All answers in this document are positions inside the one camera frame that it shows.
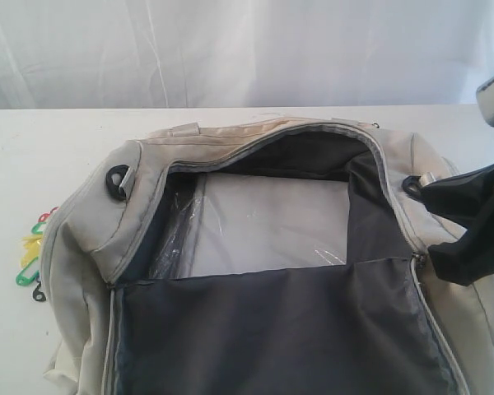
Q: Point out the clear plastic wrap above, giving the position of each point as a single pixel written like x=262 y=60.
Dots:
x=221 y=224

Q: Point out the green plastic key tag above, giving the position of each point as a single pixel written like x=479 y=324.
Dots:
x=39 y=228

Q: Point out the black key tag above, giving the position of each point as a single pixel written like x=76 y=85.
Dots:
x=38 y=295

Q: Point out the red key tag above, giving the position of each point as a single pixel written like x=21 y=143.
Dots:
x=45 y=216

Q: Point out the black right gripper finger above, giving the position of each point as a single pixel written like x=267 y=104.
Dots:
x=461 y=196
x=470 y=258

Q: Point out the beige duffel bag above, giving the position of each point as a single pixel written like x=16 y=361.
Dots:
x=382 y=323

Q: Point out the yellow key tag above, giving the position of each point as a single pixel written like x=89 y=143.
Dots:
x=32 y=245

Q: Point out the small green key tag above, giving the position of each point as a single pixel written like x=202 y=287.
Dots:
x=27 y=276

